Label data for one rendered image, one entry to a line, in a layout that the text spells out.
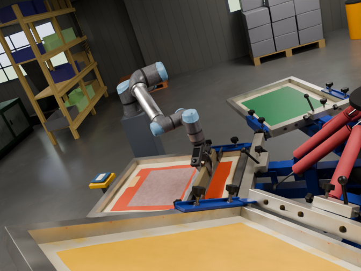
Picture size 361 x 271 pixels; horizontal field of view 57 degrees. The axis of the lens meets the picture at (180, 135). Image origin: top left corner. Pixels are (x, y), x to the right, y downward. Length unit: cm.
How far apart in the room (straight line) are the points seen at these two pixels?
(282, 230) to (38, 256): 73
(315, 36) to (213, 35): 228
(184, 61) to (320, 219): 735
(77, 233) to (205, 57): 755
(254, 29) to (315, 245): 621
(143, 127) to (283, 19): 520
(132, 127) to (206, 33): 596
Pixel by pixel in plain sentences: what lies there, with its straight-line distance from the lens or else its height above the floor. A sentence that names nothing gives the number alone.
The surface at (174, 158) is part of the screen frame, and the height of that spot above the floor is 98.
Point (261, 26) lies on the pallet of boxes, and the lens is 706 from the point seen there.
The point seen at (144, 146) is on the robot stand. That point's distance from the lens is 241.
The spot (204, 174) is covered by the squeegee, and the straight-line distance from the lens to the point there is 166.
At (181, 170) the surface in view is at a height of 96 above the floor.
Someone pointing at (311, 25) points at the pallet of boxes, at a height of 48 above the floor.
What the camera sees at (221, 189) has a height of 96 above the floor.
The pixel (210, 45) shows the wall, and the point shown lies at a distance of 817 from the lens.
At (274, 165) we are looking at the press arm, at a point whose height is 104.
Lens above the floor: 190
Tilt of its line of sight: 23 degrees down
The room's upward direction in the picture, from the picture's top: 18 degrees counter-clockwise
